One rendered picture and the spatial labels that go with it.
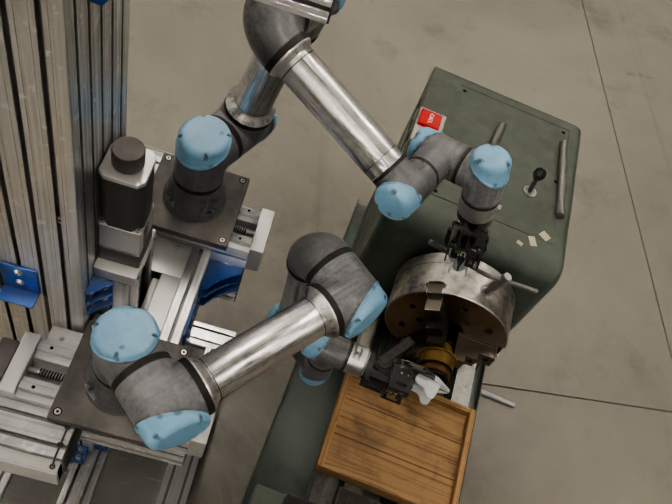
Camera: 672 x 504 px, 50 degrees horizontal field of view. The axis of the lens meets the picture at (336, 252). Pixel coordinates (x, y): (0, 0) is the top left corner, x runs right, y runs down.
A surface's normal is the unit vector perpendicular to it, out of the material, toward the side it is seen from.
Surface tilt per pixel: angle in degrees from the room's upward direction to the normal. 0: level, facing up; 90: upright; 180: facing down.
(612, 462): 0
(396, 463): 0
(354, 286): 9
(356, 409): 0
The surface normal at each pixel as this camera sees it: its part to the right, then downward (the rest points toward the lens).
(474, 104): 0.25, -0.54
